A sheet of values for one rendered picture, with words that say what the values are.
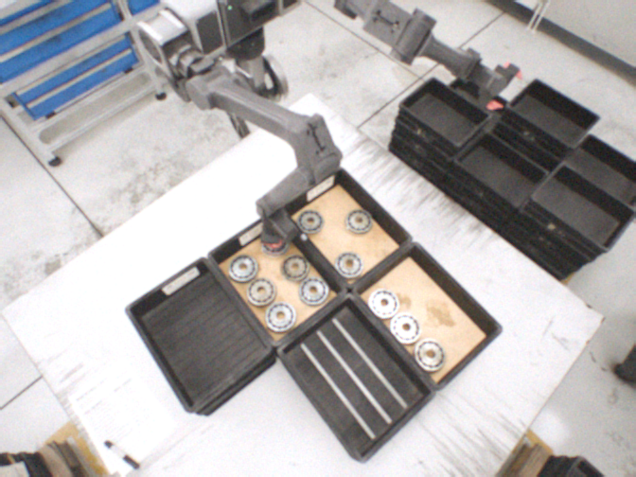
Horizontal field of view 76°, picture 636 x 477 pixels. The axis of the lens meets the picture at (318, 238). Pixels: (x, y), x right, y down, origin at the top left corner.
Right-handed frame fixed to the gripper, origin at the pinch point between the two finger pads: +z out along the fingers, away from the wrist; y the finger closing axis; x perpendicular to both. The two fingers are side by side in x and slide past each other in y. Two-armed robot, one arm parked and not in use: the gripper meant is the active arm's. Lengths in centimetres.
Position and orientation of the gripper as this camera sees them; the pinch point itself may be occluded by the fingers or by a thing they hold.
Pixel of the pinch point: (273, 239)
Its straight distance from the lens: 144.8
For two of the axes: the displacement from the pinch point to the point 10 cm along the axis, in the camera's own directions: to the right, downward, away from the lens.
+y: 1.4, -8.8, 4.5
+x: -9.9, -1.4, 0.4
